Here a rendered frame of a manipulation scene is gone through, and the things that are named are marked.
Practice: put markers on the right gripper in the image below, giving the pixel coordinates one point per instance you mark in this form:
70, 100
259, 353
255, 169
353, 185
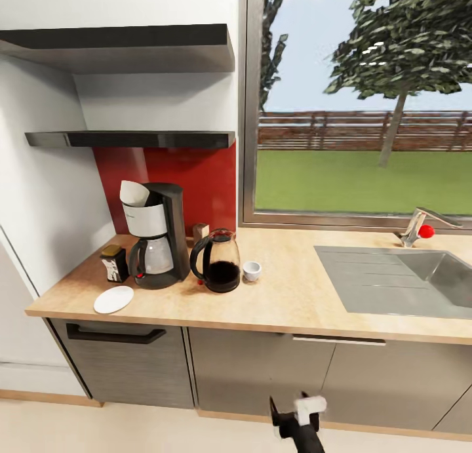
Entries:
290, 428

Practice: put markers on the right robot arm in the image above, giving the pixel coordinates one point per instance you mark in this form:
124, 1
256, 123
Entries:
303, 424

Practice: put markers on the saucer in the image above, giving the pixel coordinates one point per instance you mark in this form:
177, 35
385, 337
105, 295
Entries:
113, 299

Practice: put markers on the paper coffee filter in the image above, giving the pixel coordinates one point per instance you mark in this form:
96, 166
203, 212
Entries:
133, 194

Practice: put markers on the bottle of coffee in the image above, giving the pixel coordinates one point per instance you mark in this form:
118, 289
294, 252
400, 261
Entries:
114, 258

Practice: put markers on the coffee cup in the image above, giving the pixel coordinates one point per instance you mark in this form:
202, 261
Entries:
252, 270

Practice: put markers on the coffee maker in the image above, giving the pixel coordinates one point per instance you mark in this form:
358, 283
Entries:
160, 257

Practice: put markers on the electric kettle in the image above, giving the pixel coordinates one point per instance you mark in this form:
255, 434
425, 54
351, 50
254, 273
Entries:
221, 261

